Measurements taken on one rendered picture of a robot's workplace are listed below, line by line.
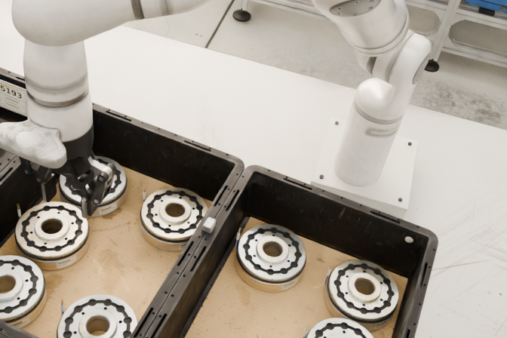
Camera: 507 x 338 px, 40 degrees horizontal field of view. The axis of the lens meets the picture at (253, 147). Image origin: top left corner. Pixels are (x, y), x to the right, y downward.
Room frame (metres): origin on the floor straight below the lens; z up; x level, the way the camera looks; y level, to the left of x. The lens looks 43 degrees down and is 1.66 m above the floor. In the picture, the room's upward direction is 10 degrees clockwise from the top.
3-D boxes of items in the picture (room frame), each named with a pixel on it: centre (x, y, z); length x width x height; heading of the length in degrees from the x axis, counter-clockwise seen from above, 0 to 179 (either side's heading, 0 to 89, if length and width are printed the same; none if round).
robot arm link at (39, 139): (0.58, 0.24, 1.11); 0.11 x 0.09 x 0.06; 164
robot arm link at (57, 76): (0.61, 0.24, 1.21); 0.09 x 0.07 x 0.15; 17
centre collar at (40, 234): (0.61, 0.26, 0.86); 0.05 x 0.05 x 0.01
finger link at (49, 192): (0.61, 0.26, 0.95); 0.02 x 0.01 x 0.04; 164
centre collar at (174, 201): (0.68, 0.10, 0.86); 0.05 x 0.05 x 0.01
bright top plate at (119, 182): (0.71, 0.24, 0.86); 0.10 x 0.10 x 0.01
